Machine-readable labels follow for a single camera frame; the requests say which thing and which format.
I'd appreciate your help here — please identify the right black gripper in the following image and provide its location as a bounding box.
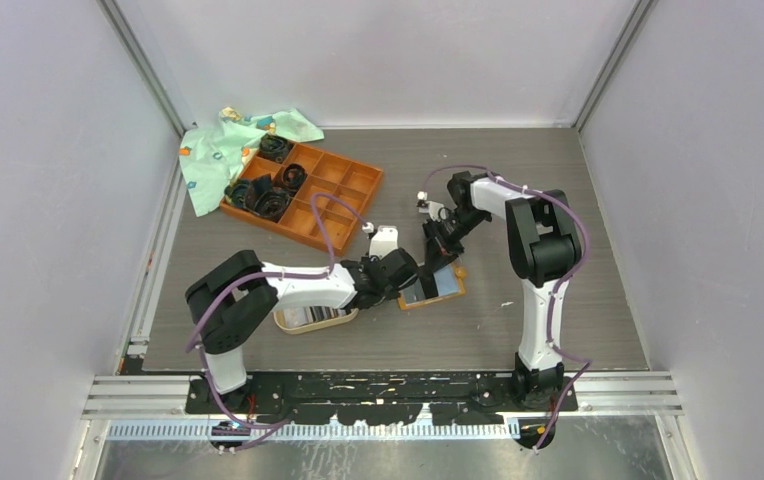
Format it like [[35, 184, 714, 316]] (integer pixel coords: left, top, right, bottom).
[[421, 209, 489, 278]]

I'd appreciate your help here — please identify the orange leather card holder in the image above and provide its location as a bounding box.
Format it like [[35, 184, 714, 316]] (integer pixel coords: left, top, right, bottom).
[[398, 262, 468, 311]]

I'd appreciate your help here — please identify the dark grey credit card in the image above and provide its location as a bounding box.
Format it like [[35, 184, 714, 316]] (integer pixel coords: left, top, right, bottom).
[[398, 277, 439, 310]]

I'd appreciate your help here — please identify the oval wooden card tray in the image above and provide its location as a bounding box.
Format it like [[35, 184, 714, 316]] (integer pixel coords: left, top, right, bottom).
[[273, 307, 358, 335]]

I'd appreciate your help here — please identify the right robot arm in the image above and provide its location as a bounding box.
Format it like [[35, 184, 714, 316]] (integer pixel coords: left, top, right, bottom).
[[416, 170, 587, 411]]

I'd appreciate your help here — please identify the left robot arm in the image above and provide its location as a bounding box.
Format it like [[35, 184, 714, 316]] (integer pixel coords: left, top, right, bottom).
[[184, 248, 419, 413]]

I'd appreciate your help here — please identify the stack of credit cards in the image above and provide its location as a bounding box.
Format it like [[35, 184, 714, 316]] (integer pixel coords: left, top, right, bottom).
[[283, 306, 349, 328]]

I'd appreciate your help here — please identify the orange compartment organizer tray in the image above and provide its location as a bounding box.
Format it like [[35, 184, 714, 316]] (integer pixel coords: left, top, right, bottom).
[[219, 141, 384, 256]]

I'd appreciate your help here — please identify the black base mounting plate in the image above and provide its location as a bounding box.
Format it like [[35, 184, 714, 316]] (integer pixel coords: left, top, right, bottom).
[[221, 371, 578, 426]]

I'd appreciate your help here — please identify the rolled dark belt middle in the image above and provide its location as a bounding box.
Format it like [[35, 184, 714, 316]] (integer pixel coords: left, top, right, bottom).
[[278, 163, 308, 195]]

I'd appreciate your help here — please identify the rolled dark belt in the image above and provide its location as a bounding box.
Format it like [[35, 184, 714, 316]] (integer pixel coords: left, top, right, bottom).
[[258, 133, 294, 164], [278, 163, 308, 195], [224, 178, 252, 209], [245, 175, 292, 222]]

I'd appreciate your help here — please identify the rolled dark belt front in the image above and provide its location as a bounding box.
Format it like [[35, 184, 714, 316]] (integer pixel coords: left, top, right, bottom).
[[245, 175, 292, 222]]

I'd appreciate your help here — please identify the rolled dark belt top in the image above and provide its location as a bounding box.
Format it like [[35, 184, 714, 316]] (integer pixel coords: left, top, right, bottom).
[[258, 133, 294, 164]]

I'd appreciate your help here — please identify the rolled dark belt left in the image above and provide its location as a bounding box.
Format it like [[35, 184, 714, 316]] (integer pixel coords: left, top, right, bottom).
[[224, 178, 252, 209]]

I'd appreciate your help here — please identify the green patterned cloth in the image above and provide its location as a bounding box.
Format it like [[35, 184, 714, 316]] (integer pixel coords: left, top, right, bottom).
[[178, 107, 324, 217]]

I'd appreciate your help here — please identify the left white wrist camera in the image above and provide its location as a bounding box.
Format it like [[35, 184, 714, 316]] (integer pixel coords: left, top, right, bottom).
[[363, 223, 399, 259]]

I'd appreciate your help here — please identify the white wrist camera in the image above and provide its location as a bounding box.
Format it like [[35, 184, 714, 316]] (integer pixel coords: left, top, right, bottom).
[[363, 223, 399, 259], [416, 191, 445, 220]]

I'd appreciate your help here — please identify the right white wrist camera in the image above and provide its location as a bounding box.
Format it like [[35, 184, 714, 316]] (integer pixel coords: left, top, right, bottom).
[[416, 191, 445, 220]]

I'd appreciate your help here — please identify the white slotted cable duct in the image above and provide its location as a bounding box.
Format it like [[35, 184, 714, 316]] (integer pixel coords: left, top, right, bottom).
[[106, 418, 520, 441]]

